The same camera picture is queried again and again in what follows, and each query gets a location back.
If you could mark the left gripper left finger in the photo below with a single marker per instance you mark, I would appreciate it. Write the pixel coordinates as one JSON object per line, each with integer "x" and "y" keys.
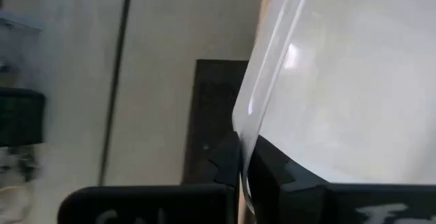
{"x": 153, "y": 203}

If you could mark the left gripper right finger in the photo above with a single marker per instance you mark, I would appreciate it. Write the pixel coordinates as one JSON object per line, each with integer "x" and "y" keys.
{"x": 306, "y": 203}

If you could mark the white plastic basket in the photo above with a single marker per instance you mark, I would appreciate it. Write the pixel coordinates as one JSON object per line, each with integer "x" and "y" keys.
{"x": 340, "y": 81}

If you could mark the black equipment box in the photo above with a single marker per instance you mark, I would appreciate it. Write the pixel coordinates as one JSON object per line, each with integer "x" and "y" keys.
{"x": 20, "y": 118}

